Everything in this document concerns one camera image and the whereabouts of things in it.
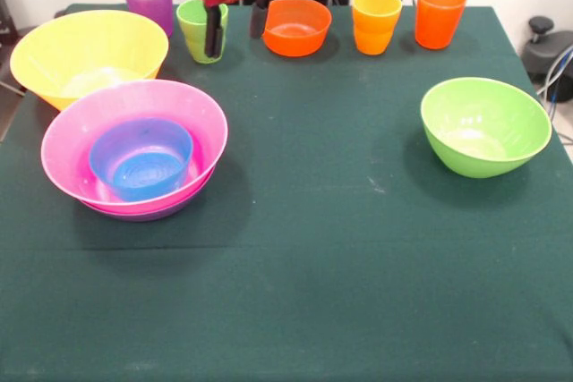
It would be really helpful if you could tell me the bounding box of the blue bowl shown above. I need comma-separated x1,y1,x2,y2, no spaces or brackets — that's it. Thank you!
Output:
89,117,195,203

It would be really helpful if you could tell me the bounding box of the large pink bowl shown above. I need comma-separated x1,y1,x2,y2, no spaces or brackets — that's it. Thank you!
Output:
40,79,230,216

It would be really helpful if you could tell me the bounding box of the green bowl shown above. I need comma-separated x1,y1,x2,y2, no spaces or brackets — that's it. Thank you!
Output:
419,76,553,179

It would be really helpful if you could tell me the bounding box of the green cup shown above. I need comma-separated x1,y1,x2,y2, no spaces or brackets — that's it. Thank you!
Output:
175,0,230,65

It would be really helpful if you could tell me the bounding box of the orange bowl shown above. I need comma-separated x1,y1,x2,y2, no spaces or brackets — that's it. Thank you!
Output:
261,0,333,58

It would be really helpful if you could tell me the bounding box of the purple cup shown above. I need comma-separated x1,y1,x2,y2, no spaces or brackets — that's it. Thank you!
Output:
122,0,175,38

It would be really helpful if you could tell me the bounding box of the yellow-orange cup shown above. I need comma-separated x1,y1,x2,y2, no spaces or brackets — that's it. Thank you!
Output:
351,0,404,56

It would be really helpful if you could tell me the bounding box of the large yellow bowl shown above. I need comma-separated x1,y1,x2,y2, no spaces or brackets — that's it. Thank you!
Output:
9,9,170,113

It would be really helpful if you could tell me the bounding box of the orange cup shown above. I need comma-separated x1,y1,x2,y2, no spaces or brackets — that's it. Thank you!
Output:
414,0,468,51

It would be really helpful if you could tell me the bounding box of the purple bowl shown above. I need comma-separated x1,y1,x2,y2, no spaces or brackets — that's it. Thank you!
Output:
81,184,211,223

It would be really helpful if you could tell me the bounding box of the dark grey equipment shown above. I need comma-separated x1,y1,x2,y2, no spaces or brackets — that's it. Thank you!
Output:
0,0,21,50

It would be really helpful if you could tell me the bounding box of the dark green tablecloth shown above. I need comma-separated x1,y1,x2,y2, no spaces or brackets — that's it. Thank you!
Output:
0,2,573,382

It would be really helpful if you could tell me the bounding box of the blue-grey cable bundle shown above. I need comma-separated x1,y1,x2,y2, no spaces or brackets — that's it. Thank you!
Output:
535,44,573,104

